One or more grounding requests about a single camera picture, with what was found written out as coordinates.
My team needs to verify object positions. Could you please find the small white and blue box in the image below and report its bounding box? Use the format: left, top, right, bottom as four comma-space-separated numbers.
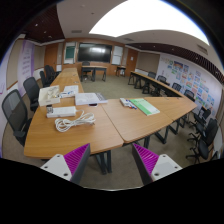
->
59, 91, 76, 99

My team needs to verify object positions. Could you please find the small dark side table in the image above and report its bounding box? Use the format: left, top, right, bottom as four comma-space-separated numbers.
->
115, 65, 128, 78

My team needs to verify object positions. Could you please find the green wall board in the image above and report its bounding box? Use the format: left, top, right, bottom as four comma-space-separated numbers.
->
63, 41, 77, 65

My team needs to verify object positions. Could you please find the large bright ceiling light panel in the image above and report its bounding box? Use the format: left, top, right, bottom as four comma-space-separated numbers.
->
88, 0, 210, 46

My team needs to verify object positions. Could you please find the open white cardboard box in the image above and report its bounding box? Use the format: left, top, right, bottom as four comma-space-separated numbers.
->
37, 85, 62, 107

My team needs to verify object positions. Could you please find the row of black office chairs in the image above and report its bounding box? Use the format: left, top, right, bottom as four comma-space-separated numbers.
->
146, 70, 221, 164
39, 64, 62, 88

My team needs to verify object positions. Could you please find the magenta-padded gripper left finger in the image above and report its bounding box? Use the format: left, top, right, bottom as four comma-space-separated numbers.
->
40, 143, 92, 185

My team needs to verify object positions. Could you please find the long wooden table row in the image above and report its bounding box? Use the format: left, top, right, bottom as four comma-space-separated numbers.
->
128, 70, 184, 99

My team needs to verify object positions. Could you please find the dark-framed wooden desk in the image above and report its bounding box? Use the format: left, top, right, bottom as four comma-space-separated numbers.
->
80, 65, 108, 83

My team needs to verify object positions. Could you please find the white printed paper sheet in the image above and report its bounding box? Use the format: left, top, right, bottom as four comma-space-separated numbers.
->
63, 85, 80, 95

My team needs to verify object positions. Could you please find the white coiled power cable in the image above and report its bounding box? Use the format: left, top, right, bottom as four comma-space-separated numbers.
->
54, 110, 97, 133

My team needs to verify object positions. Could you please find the white book with grey stripe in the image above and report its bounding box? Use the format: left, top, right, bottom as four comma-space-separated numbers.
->
74, 92, 109, 107

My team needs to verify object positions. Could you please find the black chair behind desk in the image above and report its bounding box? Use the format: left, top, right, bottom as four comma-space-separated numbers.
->
82, 60, 92, 81

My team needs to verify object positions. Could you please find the purple wall banner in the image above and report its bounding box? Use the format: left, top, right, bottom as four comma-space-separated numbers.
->
17, 39, 36, 96

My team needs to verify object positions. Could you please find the white pack of markers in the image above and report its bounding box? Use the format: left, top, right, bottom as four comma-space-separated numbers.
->
119, 97, 138, 110

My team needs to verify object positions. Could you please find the wooden door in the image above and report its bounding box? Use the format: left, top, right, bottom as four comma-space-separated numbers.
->
44, 43, 59, 71
125, 48, 139, 78

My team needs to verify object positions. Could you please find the green booklet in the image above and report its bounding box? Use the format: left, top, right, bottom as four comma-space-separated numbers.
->
129, 97, 161, 117

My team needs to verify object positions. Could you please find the black mesh office chair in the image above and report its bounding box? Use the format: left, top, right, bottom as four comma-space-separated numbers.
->
1, 89, 33, 147
22, 76, 41, 113

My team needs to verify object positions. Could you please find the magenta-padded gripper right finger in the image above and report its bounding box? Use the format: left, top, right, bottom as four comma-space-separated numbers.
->
131, 142, 183, 186

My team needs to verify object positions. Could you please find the white wall board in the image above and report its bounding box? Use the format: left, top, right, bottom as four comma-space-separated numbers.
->
110, 45, 124, 66

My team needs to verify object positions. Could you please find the colourful wall poster display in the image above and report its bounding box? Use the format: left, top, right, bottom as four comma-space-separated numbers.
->
165, 58, 216, 108

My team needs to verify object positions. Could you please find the white power strip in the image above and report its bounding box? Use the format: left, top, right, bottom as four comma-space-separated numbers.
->
46, 105, 78, 119

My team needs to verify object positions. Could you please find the black wall screen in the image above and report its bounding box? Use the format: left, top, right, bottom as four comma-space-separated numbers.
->
77, 42, 113, 64

